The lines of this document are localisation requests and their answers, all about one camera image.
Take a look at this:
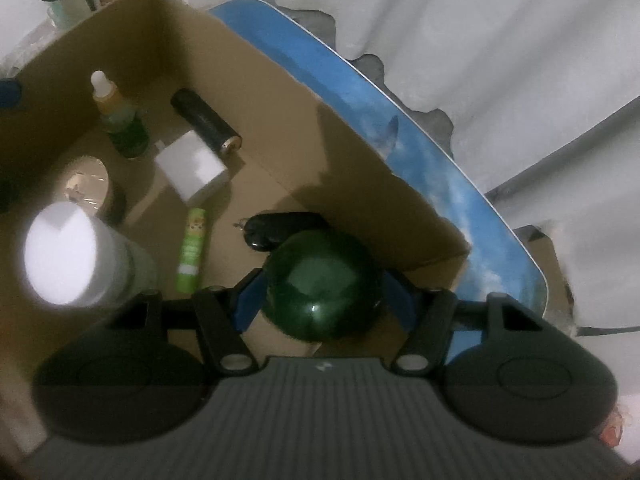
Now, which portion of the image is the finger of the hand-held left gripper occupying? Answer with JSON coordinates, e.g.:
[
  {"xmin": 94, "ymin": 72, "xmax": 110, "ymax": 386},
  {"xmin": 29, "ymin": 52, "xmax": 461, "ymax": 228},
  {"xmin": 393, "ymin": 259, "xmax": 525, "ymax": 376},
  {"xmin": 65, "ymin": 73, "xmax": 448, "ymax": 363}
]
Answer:
[{"xmin": 0, "ymin": 79, "xmax": 22, "ymax": 109}]

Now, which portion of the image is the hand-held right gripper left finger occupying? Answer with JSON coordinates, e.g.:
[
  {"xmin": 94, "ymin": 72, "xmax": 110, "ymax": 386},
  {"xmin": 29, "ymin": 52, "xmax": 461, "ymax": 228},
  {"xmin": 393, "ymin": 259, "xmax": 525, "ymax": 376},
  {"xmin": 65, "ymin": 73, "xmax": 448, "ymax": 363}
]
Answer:
[{"xmin": 107, "ymin": 269, "xmax": 266, "ymax": 376}]

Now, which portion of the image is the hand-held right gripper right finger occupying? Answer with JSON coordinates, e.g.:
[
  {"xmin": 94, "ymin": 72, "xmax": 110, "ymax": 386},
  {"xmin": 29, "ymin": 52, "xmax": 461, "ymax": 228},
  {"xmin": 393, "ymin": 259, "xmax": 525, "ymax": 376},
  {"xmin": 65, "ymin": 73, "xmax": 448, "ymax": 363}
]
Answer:
[{"xmin": 385, "ymin": 272, "xmax": 543, "ymax": 375}]

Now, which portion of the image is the round green compact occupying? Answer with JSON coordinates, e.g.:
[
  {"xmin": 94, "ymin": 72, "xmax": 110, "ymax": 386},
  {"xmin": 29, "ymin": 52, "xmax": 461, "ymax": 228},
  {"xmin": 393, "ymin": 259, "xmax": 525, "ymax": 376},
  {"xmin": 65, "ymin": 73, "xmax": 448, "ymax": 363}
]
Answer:
[{"xmin": 262, "ymin": 230, "xmax": 386, "ymax": 343}]

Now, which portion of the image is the black key fob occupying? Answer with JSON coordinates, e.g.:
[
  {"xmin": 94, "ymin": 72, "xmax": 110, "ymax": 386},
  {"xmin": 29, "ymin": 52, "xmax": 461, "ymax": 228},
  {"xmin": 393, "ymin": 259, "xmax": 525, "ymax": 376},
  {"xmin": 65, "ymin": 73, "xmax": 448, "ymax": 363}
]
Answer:
[{"xmin": 235, "ymin": 211, "xmax": 326, "ymax": 252}]

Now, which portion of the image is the green lip balm tube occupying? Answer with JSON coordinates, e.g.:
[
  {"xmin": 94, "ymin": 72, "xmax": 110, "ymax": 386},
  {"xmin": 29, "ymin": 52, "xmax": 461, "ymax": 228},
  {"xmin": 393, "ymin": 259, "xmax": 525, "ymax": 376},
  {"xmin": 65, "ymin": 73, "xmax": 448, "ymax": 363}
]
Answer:
[{"xmin": 176, "ymin": 206, "xmax": 208, "ymax": 292}]

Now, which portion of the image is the brown jar gold lid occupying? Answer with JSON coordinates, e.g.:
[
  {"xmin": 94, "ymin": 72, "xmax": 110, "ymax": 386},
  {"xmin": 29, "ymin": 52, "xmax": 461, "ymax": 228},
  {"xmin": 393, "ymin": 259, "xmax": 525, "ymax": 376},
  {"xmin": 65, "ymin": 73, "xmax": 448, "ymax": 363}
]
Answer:
[{"xmin": 64, "ymin": 156, "xmax": 127, "ymax": 226}]

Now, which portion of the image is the green dropper bottle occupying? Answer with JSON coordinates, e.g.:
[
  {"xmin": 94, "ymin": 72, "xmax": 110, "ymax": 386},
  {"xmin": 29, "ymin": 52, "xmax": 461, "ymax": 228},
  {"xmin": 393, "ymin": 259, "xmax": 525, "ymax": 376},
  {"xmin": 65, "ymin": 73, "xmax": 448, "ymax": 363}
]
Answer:
[{"xmin": 90, "ymin": 70, "xmax": 150, "ymax": 159}]

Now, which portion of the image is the white charger plug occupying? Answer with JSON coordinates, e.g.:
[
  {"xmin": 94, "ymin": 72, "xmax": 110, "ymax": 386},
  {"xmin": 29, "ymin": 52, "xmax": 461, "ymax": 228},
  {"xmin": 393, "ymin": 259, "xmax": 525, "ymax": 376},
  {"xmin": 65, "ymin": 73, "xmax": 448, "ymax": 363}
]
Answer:
[{"xmin": 154, "ymin": 130, "xmax": 231, "ymax": 206}]

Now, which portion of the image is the white pill bottle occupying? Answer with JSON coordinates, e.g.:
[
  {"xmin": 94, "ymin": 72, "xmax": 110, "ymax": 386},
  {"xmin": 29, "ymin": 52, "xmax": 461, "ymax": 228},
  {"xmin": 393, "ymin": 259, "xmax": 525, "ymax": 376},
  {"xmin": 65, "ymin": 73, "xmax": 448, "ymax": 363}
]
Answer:
[{"xmin": 22, "ymin": 201, "xmax": 161, "ymax": 308}]

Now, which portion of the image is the brown cardboard box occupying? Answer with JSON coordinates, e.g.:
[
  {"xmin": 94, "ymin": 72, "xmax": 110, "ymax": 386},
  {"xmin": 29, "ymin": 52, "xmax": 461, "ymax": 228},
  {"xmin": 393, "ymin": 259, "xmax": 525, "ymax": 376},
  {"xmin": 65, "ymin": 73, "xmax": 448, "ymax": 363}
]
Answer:
[{"xmin": 0, "ymin": 0, "xmax": 473, "ymax": 456}]

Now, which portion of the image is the black cylinder gold cap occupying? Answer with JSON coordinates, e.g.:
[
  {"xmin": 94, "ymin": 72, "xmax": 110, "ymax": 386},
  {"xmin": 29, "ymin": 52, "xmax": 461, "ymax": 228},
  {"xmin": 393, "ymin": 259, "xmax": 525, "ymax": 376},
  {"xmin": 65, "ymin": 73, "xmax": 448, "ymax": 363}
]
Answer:
[{"xmin": 171, "ymin": 88, "xmax": 243, "ymax": 155}]

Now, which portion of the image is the white curtain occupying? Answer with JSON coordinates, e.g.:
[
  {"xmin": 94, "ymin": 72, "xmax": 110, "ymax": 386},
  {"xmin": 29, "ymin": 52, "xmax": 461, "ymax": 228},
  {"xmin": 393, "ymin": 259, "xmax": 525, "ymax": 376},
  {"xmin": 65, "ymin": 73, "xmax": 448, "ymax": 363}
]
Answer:
[{"xmin": 165, "ymin": 0, "xmax": 640, "ymax": 341}]

